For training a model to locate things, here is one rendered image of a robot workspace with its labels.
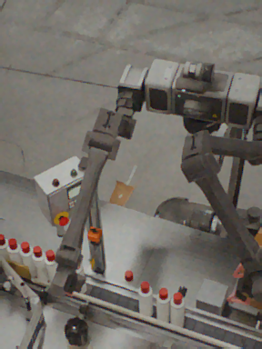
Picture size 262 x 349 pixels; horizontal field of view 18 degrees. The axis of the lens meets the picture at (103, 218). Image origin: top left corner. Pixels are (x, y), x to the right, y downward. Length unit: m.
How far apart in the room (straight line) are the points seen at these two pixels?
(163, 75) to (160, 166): 1.74
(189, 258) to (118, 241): 0.30
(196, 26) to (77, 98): 0.97
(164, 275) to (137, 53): 2.33
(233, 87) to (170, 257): 0.77
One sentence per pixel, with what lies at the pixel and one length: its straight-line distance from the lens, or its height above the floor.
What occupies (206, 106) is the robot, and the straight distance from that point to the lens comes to 2.91.
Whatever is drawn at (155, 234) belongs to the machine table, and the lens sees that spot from 3.36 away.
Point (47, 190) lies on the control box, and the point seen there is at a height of 1.47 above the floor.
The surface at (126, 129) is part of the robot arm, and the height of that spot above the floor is 1.47.
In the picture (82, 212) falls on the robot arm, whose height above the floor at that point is 1.55.
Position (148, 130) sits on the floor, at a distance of 4.83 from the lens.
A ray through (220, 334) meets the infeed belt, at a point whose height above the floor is 0.88.
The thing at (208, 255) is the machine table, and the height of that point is 0.83.
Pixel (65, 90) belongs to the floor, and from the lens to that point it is 5.10.
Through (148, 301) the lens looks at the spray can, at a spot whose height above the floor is 1.01.
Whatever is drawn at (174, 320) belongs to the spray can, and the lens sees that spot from 3.02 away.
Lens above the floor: 3.60
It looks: 54 degrees down
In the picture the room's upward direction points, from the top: 6 degrees counter-clockwise
